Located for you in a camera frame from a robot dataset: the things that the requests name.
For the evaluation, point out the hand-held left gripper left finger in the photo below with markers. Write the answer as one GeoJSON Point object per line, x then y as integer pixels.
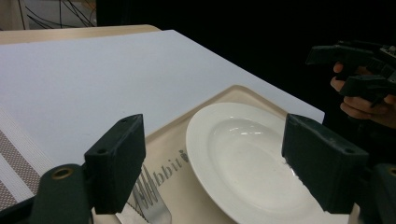
{"type": "Point", "coordinates": [116, 161]}

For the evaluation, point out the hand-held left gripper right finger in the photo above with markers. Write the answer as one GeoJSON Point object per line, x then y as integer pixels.
{"type": "Point", "coordinates": [323, 161]}

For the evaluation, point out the silver table knife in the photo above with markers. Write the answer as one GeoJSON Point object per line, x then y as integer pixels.
{"type": "Point", "coordinates": [130, 216]}

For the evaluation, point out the silver fork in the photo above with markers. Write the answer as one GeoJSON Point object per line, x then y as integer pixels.
{"type": "Point", "coordinates": [154, 205]}

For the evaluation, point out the beige plastic tray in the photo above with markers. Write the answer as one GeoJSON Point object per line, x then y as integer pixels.
{"type": "Point", "coordinates": [174, 193]}

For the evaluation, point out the white deep plate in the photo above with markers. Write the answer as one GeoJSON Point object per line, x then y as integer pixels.
{"type": "Point", "coordinates": [249, 161]}

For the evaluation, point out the white foam board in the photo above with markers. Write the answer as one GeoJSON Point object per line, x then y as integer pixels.
{"type": "Point", "coordinates": [109, 81]}

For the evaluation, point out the grey striped placemat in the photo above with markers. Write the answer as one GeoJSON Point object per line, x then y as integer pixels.
{"type": "Point", "coordinates": [18, 165]}

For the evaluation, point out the light wooden table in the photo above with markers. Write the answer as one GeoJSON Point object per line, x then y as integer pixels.
{"type": "Point", "coordinates": [77, 32]}

